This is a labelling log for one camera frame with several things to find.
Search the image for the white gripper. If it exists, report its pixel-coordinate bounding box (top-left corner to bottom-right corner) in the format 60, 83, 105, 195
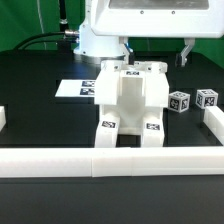
91, 0, 224, 67

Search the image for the white chair back frame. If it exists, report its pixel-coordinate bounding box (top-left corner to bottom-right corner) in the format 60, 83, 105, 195
94, 60, 169, 108

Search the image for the white chair seat part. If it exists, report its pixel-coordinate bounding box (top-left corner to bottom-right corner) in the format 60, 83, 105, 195
100, 105, 164, 135

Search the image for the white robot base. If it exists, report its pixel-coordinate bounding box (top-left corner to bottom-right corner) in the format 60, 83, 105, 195
74, 0, 124, 64

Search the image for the white tag sheet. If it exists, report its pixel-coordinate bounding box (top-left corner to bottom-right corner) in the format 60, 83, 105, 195
55, 79, 95, 97

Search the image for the white obstacle fence bar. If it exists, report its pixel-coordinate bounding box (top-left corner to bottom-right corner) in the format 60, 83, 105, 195
0, 147, 224, 178

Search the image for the white side block left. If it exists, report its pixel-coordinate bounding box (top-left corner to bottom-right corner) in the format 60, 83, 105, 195
0, 106, 6, 132

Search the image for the black base cable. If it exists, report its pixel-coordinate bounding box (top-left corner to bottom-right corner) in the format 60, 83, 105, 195
13, 29, 81, 51

